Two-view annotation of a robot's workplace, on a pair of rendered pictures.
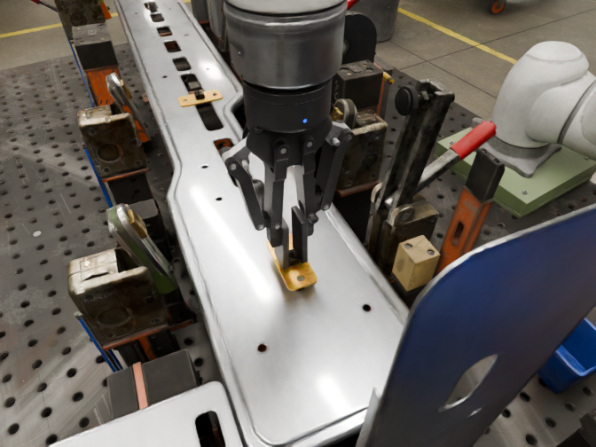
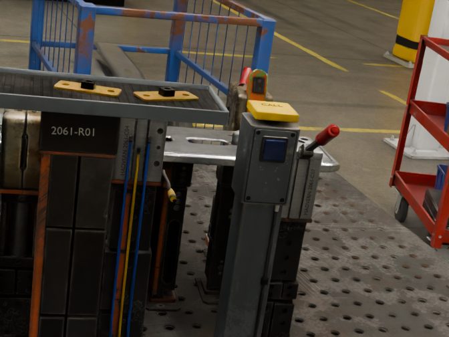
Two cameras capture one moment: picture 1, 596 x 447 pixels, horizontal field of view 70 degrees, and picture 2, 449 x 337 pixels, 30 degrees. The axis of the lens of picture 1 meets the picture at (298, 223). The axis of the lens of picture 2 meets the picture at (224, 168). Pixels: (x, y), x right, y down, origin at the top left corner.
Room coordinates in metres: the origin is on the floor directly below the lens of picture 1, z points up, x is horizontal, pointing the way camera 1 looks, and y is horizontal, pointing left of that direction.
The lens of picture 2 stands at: (1.49, -1.03, 1.44)
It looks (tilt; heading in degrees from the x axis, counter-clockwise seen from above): 19 degrees down; 100
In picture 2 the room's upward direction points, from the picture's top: 8 degrees clockwise
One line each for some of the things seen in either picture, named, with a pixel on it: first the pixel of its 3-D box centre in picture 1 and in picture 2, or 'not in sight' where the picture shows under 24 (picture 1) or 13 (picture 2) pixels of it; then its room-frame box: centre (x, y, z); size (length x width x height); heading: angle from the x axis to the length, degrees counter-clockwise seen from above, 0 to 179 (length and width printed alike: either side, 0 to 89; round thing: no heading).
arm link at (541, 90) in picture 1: (541, 92); not in sight; (0.93, -0.58, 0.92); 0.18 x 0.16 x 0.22; 44
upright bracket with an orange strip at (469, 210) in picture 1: (430, 312); not in sight; (0.31, -0.17, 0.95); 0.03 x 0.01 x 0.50; 23
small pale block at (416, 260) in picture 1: (393, 333); not in sight; (0.31, -0.14, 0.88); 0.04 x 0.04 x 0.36; 23
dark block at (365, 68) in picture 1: (346, 173); not in sight; (0.64, -0.09, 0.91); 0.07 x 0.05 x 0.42; 113
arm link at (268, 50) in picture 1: (286, 36); not in sight; (0.34, 0.01, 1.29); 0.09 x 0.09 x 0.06
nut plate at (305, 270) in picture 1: (291, 258); not in sight; (0.34, 0.01, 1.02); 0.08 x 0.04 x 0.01; 23
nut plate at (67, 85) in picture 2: not in sight; (88, 85); (1.11, -0.01, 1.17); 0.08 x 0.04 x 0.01; 9
